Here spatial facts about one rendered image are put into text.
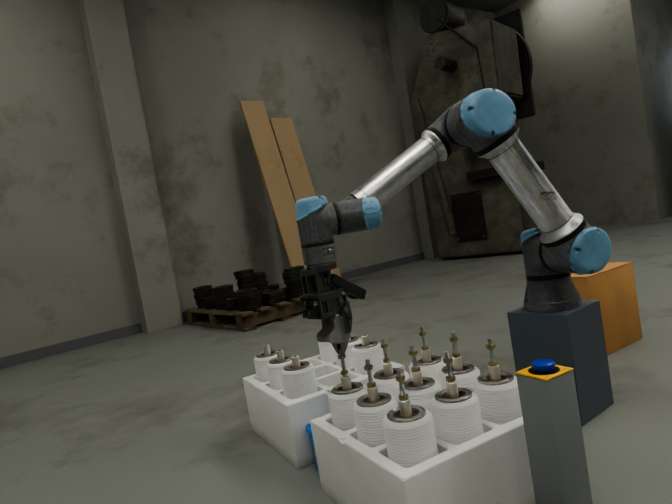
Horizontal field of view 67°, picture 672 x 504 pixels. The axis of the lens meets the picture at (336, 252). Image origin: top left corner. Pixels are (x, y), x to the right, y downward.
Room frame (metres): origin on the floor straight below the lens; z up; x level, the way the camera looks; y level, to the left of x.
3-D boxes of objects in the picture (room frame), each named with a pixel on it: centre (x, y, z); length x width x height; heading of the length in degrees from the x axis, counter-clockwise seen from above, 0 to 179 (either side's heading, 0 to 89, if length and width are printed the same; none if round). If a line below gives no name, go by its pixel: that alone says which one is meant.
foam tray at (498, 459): (1.12, -0.13, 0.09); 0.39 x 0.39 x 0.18; 27
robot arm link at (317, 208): (1.16, 0.03, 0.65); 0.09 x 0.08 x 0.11; 102
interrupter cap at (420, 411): (0.96, -0.08, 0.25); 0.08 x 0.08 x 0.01
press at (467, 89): (5.64, -1.83, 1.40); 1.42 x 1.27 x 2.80; 36
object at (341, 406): (1.17, 0.03, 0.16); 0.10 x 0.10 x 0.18
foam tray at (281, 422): (1.60, 0.12, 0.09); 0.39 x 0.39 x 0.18; 28
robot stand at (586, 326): (1.43, -0.58, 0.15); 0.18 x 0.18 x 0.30; 37
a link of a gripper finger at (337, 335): (1.15, 0.03, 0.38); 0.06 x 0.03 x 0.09; 132
